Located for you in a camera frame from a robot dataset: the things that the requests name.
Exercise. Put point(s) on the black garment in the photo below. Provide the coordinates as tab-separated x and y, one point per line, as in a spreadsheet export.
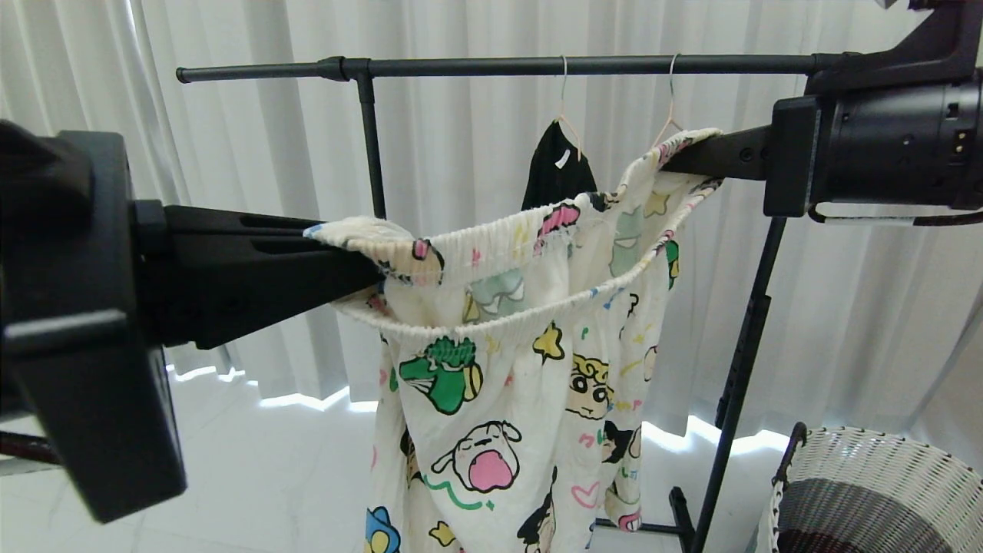
557	184

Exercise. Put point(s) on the pink clothes hanger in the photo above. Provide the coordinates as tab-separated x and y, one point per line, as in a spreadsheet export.
668	127
572	134

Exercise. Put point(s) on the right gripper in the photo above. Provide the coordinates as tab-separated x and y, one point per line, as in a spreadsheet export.
891	146

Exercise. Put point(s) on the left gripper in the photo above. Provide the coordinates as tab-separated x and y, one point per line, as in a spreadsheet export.
84	322

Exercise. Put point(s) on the black clothes rack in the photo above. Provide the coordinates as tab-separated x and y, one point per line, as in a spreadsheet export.
461	67

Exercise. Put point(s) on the white laundry basket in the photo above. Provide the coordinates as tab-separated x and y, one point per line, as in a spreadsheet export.
883	468

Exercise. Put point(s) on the cream printed garment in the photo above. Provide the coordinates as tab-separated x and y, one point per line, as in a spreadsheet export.
507	399

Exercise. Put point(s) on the white curtain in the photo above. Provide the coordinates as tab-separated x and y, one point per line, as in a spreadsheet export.
269	153

